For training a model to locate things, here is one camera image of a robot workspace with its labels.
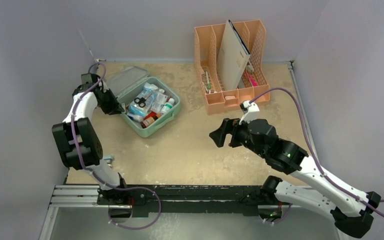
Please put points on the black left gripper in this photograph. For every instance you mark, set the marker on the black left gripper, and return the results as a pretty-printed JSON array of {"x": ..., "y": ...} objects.
[{"x": 117, "y": 109}]

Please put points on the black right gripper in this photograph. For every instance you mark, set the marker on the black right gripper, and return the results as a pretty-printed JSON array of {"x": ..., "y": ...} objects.
[{"x": 232, "y": 133}]

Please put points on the blue wet wipes pack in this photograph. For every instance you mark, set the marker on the blue wet wipes pack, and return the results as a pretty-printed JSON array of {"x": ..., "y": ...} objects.
[{"x": 135, "y": 109}]

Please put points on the green medicine case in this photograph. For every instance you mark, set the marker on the green medicine case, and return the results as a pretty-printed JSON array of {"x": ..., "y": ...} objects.
[{"x": 127, "y": 84}]

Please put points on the brown bottle orange cap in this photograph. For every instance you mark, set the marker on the brown bottle orange cap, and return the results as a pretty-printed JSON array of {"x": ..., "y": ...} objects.
[{"x": 150, "y": 119}]

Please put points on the clear bag alcohol pads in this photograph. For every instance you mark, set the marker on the clear bag alcohol pads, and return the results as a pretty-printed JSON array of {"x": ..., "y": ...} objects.
[{"x": 160, "y": 98}]

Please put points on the small white bottle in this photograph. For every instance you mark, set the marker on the small white bottle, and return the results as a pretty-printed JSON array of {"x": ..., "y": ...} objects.
[{"x": 167, "y": 106}]

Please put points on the small white blue tube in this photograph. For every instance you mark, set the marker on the small white blue tube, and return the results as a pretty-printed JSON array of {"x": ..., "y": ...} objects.
[{"x": 135, "y": 117}]

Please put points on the black handled scissors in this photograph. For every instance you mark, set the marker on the black handled scissors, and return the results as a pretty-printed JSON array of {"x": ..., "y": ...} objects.
[{"x": 141, "y": 101}]

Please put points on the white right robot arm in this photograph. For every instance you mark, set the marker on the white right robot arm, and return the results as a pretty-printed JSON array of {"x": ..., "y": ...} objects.
[{"x": 348, "y": 208}]

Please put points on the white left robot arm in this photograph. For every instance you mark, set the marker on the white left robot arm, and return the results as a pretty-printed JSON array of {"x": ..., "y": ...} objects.
[{"x": 76, "y": 139}]

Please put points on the blue white stapler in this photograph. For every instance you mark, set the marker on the blue white stapler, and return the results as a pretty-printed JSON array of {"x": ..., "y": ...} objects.
[{"x": 109, "y": 159}]

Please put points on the pink item in organizer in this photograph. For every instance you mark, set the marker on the pink item in organizer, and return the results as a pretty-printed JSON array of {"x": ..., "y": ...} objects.
[{"x": 252, "y": 80}]

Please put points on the beige folder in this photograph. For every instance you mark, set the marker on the beige folder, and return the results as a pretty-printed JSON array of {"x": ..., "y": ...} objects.
[{"x": 233, "y": 55}]

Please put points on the peach desk file organizer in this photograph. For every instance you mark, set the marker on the peach desk file organizer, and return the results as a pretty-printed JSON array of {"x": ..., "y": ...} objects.
[{"x": 207, "y": 40}]

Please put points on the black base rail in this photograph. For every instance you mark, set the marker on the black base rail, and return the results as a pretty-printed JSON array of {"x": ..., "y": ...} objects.
[{"x": 139, "y": 201}]

